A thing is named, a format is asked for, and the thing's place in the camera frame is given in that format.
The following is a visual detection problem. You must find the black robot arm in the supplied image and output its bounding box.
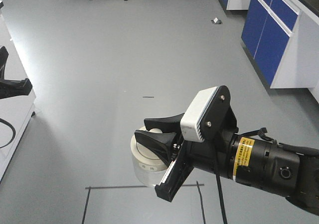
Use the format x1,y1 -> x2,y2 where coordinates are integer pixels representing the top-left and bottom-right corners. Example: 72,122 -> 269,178
134,104 -> 319,215

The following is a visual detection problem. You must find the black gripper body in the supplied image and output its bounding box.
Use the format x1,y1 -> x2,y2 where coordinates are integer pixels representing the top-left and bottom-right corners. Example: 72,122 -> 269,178
155,107 -> 238,202

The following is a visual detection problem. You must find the black camera cable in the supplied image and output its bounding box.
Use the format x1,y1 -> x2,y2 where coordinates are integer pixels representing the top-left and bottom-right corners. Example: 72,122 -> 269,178
211,131 -> 229,224
0,118 -> 17,149

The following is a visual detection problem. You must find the blue white lab cabinet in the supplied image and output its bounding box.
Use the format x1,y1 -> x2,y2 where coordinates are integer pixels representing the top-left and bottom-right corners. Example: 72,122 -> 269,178
220,0 -> 319,98

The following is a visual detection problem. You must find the glass jar with beige lid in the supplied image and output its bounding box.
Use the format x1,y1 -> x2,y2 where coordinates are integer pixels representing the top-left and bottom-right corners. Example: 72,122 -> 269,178
131,135 -> 167,188

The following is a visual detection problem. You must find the small floor socket box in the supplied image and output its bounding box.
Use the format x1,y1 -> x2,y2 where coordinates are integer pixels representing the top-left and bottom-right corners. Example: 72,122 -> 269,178
211,17 -> 222,24

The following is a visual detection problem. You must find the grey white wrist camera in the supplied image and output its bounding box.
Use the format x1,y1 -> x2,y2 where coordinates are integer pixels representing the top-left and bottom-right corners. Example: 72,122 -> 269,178
180,85 -> 230,143

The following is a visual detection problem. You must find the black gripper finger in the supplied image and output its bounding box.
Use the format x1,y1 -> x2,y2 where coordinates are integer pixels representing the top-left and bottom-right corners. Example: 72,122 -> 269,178
0,78 -> 32,99
0,46 -> 9,80
144,113 -> 184,134
134,130 -> 178,167

